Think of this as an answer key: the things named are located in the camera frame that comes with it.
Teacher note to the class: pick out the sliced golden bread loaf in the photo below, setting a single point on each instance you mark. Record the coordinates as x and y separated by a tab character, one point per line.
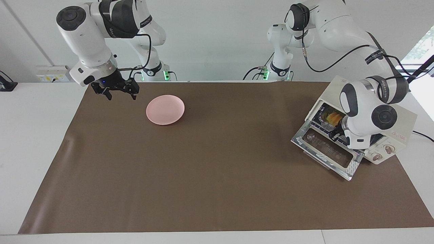
334	118

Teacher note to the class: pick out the cream toaster oven body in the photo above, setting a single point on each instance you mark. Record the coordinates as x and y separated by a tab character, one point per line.
403	132

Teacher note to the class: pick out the white wall socket box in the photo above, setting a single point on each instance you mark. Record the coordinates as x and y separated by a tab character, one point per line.
54	74

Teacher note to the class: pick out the glass oven door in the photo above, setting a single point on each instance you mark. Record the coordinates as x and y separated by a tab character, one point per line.
325	150

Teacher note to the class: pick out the brown table mat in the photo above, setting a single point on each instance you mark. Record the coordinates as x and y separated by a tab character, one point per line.
217	196

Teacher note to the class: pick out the pink round plate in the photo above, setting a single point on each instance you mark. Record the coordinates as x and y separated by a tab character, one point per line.
166	110

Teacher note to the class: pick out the beige oven knob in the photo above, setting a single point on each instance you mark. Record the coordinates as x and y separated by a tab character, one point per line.
376	156
389	148

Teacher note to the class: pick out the black pole stand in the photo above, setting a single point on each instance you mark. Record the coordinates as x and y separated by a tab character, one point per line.
420	69

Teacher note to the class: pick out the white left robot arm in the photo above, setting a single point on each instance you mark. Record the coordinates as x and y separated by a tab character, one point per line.
359	101

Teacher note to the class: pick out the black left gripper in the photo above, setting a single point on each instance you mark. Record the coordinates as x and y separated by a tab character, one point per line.
342	137

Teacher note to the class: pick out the aluminium foil tray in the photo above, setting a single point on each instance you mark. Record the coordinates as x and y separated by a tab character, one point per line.
323	117

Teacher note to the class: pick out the black desk clamp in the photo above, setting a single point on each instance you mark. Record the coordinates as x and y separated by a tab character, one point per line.
6	84

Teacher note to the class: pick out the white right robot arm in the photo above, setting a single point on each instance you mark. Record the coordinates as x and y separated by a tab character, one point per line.
88	37

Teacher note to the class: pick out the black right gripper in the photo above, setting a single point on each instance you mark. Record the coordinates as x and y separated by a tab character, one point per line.
115	84

